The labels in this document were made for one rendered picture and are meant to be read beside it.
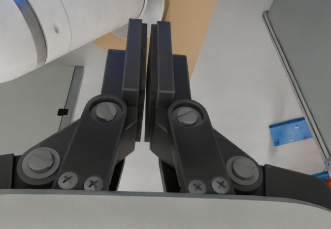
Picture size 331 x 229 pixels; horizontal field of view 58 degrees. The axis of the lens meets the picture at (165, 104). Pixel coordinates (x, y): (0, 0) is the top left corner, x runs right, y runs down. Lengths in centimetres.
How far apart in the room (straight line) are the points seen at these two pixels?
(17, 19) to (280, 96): 218
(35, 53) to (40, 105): 150
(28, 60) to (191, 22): 23
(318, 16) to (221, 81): 96
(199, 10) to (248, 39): 153
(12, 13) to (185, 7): 22
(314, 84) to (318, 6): 31
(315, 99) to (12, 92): 160
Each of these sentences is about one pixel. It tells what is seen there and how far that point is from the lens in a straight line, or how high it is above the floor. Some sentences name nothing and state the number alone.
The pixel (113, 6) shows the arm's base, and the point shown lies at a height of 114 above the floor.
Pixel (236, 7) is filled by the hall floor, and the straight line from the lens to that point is 181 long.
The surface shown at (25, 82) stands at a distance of 202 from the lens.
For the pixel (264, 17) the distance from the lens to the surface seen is 184.
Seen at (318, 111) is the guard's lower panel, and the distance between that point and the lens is 129.
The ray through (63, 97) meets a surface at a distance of 188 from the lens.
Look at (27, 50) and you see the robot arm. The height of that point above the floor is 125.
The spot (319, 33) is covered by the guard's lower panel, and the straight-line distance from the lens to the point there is 135.
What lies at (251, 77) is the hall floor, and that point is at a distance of 218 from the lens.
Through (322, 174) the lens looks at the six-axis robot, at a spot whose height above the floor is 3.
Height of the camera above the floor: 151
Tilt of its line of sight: 42 degrees down
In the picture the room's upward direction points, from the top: 178 degrees clockwise
